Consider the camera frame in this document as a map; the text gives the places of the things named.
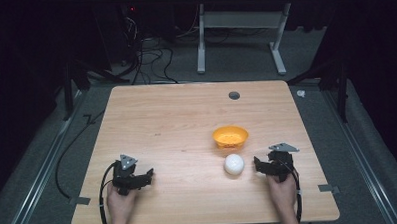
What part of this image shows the tangle of black cables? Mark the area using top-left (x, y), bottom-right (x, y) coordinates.
top-left (117, 6), bottom-right (180, 87)

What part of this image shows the grey tape piece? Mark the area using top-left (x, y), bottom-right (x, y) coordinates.
top-left (317, 183), bottom-right (341, 196)
top-left (68, 195), bottom-right (92, 208)

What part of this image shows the white desk frame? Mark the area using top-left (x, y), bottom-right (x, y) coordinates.
top-left (194, 0), bottom-right (295, 79)

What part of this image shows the person's left hand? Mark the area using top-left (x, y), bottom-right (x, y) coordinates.
top-left (105, 183), bottom-right (140, 224)

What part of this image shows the black metal stand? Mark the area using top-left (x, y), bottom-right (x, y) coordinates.
top-left (285, 50), bottom-right (351, 126)
top-left (60, 55), bottom-right (132, 122)

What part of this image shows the person's right hand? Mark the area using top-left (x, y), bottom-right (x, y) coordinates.
top-left (266, 173), bottom-right (298, 214)

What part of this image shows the orange plastic bowl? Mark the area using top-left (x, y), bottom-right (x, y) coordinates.
top-left (211, 123), bottom-right (250, 151)

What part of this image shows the white ball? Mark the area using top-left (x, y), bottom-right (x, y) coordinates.
top-left (223, 152), bottom-right (247, 176)

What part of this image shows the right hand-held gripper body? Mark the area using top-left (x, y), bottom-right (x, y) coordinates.
top-left (267, 141), bottom-right (302, 184)

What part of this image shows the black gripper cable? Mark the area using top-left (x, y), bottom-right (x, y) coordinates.
top-left (97, 162), bottom-right (120, 224)
top-left (281, 159), bottom-right (304, 224)

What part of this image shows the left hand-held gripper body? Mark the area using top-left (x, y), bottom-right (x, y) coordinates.
top-left (110, 153), bottom-right (144, 197)

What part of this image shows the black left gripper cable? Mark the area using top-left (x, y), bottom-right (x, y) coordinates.
top-left (97, 162), bottom-right (120, 224)

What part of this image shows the metal floor rail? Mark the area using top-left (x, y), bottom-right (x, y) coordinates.
top-left (0, 90), bottom-right (88, 224)
top-left (322, 88), bottom-right (397, 224)

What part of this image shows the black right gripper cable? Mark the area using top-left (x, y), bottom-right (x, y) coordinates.
top-left (281, 159), bottom-right (304, 224)

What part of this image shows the black floor cable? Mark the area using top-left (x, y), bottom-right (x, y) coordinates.
top-left (52, 109), bottom-right (109, 200)

